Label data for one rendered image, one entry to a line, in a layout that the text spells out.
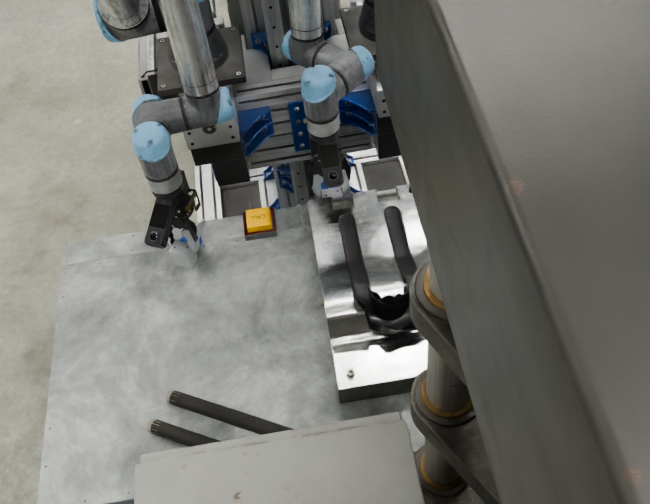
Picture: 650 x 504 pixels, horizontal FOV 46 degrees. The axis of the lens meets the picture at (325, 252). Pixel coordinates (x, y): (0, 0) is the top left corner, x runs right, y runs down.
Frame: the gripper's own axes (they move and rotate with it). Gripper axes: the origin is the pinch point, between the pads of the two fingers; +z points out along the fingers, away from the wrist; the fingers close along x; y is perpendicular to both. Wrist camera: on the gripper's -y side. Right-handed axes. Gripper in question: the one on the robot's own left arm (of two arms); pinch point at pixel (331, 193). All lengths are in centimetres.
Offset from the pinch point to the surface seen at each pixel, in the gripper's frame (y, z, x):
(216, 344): -35.3, 4.6, 31.5
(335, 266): -25.6, -3.9, 2.5
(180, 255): -11.9, 0.0, 38.1
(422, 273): -79, -70, -5
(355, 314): -42.1, -8.3, 0.4
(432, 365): -83, -55, -5
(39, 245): 77, 85, 113
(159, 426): -55, 1, 44
